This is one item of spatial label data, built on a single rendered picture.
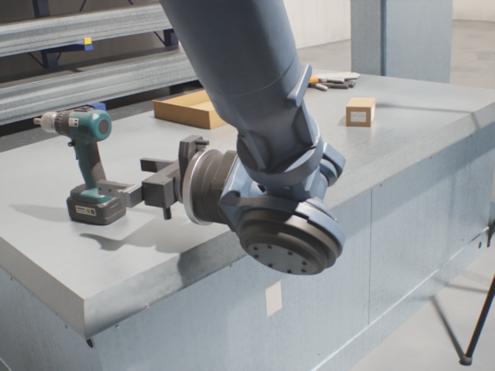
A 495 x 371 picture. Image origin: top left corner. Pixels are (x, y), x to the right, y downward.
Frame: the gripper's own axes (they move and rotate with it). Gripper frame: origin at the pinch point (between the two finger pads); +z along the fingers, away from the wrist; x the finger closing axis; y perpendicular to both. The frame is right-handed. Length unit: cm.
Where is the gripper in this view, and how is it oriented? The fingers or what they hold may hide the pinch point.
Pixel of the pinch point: (129, 176)
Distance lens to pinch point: 112.5
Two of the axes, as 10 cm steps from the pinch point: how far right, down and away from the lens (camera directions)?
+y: 0.7, 9.3, 3.7
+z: -8.9, -1.1, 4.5
